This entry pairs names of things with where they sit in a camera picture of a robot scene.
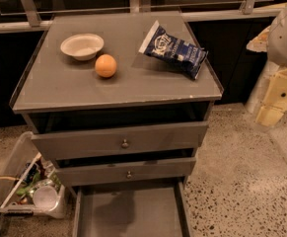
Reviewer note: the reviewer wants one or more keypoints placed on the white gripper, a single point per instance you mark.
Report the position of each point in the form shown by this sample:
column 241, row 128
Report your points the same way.
column 286, row 39

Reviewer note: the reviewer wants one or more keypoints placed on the blue chip bag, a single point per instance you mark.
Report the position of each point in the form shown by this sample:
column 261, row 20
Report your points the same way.
column 182, row 54

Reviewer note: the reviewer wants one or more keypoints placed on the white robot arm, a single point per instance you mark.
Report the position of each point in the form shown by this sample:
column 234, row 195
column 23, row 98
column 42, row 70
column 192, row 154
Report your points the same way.
column 273, row 41

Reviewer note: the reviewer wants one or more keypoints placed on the grey middle drawer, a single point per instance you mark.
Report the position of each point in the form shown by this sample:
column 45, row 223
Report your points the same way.
column 115, row 173

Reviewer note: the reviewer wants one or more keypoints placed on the grey drawer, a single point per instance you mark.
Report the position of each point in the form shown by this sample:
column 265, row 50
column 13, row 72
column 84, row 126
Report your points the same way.
column 115, row 173
column 151, row 208
column 102, row 142

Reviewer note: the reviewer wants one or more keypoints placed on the grey bottom drawer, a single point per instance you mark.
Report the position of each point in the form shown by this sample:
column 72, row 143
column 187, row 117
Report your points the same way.
column 151, row 208

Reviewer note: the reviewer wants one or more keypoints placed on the metal top drawer knob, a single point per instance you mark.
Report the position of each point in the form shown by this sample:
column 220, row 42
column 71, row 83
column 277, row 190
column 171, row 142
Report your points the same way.
column 124, row 144

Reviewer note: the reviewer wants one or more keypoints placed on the metal drawer knob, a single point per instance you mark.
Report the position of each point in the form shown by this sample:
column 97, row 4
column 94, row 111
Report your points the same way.
column 128, row 175
column 124, row 144

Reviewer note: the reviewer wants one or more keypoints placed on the grey drawer cabinet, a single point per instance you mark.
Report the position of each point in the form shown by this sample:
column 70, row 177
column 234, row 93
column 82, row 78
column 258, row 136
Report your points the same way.
column 60, row 94

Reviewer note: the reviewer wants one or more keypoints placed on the metal middle drawer knob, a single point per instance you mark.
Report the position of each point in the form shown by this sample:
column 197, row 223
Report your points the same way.
column 128, row 175

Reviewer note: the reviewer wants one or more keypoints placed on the grey top drawer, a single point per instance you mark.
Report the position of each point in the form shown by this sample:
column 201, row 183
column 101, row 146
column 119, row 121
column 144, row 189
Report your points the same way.
column 102, row 142

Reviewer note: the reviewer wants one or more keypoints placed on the orange fruit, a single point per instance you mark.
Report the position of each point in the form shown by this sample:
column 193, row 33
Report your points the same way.
column 105, row 66

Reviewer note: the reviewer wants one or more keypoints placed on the metal railing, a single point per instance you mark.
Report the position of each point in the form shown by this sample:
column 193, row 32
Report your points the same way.
column 129, row 7

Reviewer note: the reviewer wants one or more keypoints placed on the white paper bowl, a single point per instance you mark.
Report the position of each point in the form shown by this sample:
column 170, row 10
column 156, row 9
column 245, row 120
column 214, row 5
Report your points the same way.
column 82, row 47

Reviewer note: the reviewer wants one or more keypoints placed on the white stick in bin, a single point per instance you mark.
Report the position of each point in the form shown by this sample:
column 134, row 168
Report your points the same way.
column 23, row 176

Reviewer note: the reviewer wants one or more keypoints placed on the white cup in bin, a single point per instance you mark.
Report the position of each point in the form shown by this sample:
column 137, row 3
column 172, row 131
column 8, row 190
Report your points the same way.
column 45, row 197

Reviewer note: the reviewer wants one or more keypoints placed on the clear plastic bin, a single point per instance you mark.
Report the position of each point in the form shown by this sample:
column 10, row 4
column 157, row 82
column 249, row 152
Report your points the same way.
column 42, row 174

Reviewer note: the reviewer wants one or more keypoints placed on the white slanted post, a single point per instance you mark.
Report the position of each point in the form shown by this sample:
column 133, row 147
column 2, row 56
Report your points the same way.
column 258, row 92

